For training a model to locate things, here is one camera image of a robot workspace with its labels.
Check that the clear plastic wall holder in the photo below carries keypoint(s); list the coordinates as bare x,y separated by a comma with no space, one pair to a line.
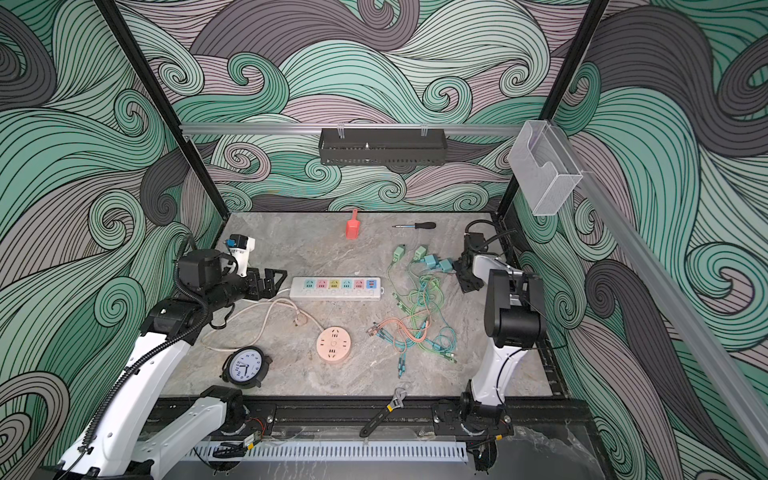
544,163

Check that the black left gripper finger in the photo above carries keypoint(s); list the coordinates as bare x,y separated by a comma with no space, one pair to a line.
274,275
272,287

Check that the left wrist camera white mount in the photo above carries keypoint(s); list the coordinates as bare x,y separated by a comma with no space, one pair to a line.
240,247

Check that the aluminium rail right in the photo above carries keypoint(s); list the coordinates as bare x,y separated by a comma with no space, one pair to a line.
734,388

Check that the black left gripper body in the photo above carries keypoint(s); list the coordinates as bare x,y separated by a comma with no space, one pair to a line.
253,291

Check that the red plastic scoop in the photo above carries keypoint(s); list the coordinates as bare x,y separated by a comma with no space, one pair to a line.
352,228

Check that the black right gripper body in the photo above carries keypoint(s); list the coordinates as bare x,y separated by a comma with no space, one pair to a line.
466,282

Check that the aluminium rail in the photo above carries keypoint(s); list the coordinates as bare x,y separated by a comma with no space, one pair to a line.
734,388
269,128

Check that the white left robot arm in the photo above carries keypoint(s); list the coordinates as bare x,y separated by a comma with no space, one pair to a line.
110,446

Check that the black wall tray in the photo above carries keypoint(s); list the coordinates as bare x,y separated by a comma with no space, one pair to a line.
400,149

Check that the round pink socket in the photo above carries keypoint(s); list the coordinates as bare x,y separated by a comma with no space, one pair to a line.
333,345

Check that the light green charger plug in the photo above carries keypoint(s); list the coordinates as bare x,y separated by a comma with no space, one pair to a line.
398,253
419,253

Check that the aluminium rail back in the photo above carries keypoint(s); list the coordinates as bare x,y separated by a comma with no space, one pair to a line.
269,128

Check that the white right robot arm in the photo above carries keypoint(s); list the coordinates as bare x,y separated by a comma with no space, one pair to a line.
512,321

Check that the black alarm clock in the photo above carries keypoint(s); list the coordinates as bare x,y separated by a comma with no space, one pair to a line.
246,368

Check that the white slotted cable duct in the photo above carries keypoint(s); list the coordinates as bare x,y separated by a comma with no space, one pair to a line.
358,451

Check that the adjustable wrench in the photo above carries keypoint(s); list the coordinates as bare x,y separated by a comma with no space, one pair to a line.
395,403

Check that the white multicolour power strip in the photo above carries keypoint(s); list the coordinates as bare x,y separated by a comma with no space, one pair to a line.
329,288

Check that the black handle screwdriver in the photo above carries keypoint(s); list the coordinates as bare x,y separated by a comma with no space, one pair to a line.
417,226

